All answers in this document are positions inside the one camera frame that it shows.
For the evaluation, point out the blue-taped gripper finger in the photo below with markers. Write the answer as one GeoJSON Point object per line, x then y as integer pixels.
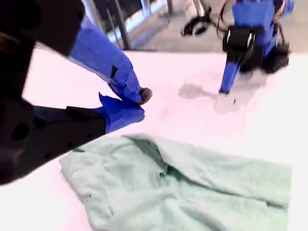
{"type": "Point", "coordinates": [229, 77]}

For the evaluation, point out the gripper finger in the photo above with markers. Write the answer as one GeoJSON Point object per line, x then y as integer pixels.
{"type": "Point", "coordinates": [106, 55]}
{"type": "Point", "coordinates": [79, 127]}

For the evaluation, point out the pale green t-shirt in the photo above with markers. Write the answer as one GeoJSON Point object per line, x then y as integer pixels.
{"type": "Point", "coordinates": [180, 192]}

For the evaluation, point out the grey metal furniture leg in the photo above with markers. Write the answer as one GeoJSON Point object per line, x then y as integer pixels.
{"type": "Point", "coordinates": [124, 29]}

